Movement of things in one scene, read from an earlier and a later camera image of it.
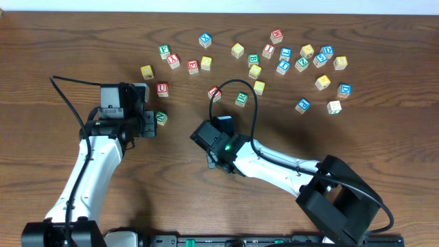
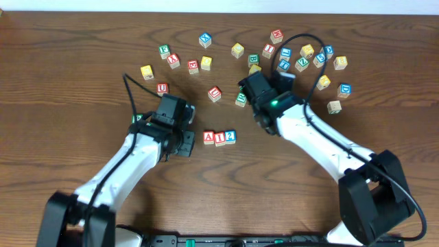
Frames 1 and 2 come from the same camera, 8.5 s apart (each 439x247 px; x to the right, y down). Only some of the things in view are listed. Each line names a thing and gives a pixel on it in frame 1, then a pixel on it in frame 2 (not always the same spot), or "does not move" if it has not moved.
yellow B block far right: (340, 62) does not move
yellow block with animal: (306, 51) does not move
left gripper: (149, 123) → (186, 144)
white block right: (334, 107) does not move
